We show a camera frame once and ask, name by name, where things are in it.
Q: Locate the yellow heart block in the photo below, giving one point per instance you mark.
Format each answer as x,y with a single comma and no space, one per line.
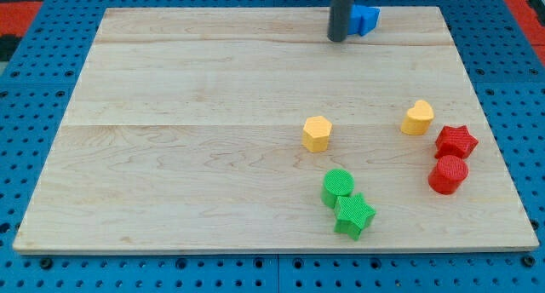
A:
417,119

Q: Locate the yellow hexagon block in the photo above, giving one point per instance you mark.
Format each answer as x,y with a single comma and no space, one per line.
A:
316,134

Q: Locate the wooden board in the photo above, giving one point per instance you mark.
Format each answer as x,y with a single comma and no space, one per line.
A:
183,136

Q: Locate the green cylinder block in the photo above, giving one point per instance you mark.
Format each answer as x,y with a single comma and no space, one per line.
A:
336,183

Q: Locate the green star block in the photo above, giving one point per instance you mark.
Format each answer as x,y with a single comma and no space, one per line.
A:
353,215

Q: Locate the blue block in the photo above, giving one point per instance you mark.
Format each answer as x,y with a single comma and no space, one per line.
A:
363,19

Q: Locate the red cylinder block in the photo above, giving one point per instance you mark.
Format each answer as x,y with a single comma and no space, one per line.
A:
448,174

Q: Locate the red star block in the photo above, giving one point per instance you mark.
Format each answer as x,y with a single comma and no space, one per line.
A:
455,141

